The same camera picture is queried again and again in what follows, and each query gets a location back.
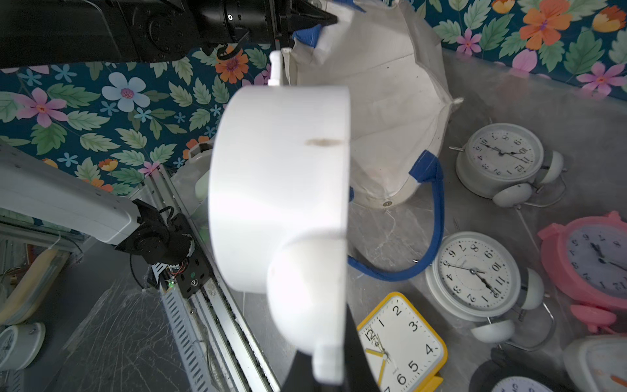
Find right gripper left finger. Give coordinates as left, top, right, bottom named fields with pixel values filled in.
left=281, top=352, right=314, bottom=392

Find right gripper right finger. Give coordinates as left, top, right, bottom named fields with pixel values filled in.
left=342, top=306, right=380, bottom=392

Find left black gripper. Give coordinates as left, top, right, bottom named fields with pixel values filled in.
left=269, top=1, right=338, bottom=44

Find yellow alarm clock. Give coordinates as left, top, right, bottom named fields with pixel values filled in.
left=357, top=292, right=448, bottom=392

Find white canvas bag blue handles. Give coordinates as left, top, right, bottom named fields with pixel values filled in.
left=283, top=1, right=457, bottom=282

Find small white alarm clock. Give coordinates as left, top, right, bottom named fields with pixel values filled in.
left=208, top=51, right=351, bottom=385

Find white black twin-bell alarm clock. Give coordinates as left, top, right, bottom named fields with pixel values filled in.
left=426, top=231, right=557, bottom=352

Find white square alarm clock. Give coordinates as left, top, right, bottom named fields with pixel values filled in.
left=563, top=335, right=626, bottom=392

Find pink alarm clock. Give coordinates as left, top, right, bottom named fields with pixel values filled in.
left=537, top=211, right=626, bottom=334

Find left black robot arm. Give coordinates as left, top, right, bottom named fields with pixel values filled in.
left=1, top=0, right=337, bottom=69

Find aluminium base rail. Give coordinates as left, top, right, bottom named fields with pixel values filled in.
left=136, top=167, right=280, bottom=391

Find white vented cable duct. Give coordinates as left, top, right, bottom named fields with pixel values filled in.
left=161, top=287, right=217, bottom=392

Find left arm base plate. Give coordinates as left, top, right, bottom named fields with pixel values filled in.
left=151, top=248, right=215, bottom=299

